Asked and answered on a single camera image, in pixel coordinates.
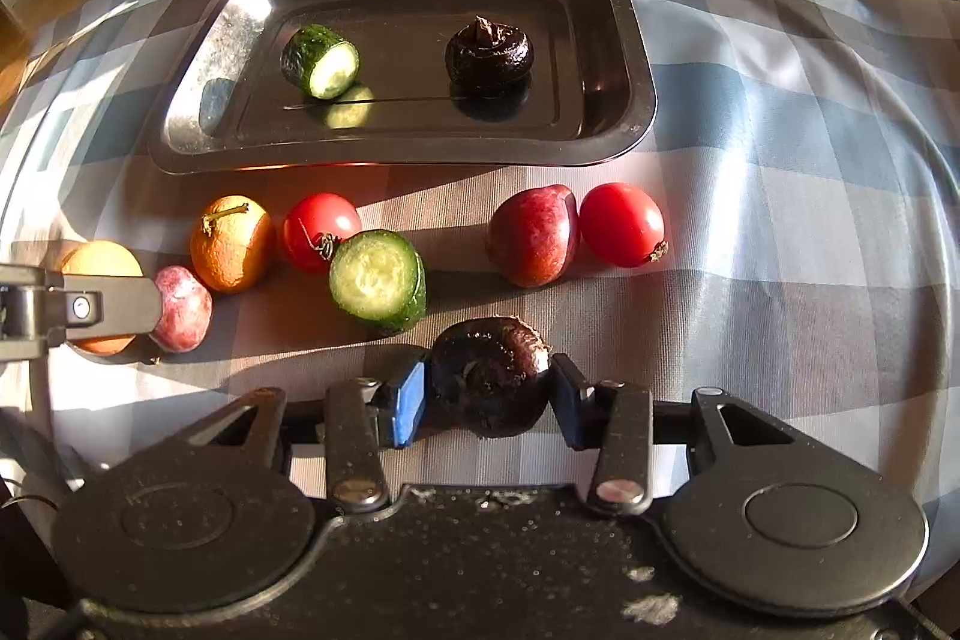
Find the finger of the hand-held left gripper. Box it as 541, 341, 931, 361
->
0, 263, 164, 365

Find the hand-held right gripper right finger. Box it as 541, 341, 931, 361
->
550, 353, 796, 516

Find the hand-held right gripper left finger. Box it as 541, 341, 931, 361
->
184, 361, 430, 512

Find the smooth small orange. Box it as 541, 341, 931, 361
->
58, 240, 145, 357

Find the mottled purple plum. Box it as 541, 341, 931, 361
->
150, 265, 214, 354

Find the dark water chestnut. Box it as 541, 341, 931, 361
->
444, 15, 536, 100
427, 316, 556, 438

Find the large cucumber piece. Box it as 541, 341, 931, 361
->
328, 229, 428, 336

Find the small orange with stem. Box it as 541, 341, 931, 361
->
189, 194, 277, 295

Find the red plum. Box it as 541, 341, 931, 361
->
485, 184, 581, 289

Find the red tomato with stem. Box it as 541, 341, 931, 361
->
281, 192, 363, 275

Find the stainless steel tray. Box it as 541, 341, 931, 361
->
146, 0, 659, 175

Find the small cucumber piece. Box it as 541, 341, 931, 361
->
280, 23, 361, 101

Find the checkered tablecloth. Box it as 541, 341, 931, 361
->
0, 0, 960, 536

